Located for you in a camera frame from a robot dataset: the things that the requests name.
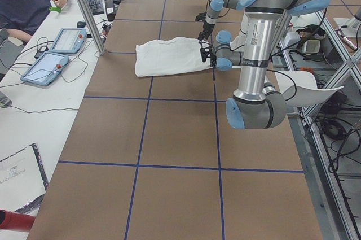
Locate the red cylindrical object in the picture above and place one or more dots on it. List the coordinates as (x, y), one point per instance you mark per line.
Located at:
(15, 221)

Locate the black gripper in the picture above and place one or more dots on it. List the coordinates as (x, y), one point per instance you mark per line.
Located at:
(210, 57)
(208, 28)

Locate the black computer keyboard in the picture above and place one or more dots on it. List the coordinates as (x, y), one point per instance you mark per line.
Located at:
(96, 6)

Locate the upper blue teach pendant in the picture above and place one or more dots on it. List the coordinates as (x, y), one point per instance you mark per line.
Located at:
(69, 40)

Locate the lower blue teach pendant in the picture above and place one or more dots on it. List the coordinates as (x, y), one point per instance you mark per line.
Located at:
(45, 69)

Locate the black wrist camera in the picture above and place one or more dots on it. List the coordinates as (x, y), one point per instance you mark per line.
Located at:
(200, 17)
(205, 50)

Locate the blue teach pendant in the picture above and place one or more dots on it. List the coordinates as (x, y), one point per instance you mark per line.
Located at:
(45, 69)
(69, 40)

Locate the white central mounting column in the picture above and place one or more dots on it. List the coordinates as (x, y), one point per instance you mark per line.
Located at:
(237, 45)

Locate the black computer mouse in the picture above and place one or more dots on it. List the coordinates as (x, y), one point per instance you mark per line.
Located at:
(81, 24)

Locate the aluminium frame post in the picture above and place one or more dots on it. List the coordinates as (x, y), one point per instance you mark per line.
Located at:
(89, 19)

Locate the seated person in dark shirt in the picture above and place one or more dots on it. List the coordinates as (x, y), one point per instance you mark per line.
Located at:
(22, 18)

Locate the white plastic chair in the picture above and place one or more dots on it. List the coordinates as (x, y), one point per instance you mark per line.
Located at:
(299, 89)

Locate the white long-sleeve printed shirt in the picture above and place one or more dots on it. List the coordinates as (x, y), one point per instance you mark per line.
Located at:
(169, 57)

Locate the green plastic clamp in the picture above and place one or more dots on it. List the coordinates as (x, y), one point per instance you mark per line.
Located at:
(55, 9)

